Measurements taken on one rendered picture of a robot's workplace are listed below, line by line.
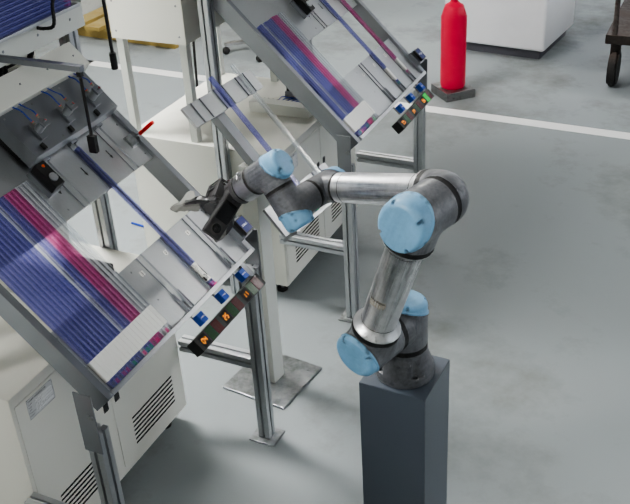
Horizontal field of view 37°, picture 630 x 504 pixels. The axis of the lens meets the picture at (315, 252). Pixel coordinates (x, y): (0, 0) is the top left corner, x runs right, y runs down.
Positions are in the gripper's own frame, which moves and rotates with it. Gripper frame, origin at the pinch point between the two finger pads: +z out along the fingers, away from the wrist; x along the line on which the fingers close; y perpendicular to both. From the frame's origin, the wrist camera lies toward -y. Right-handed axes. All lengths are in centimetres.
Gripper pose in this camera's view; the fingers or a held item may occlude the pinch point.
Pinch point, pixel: (192, 227)
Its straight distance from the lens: 246.6
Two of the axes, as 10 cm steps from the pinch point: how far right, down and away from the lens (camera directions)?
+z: -6.7, 3.9, 6.3
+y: 1.8, -7.4, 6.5
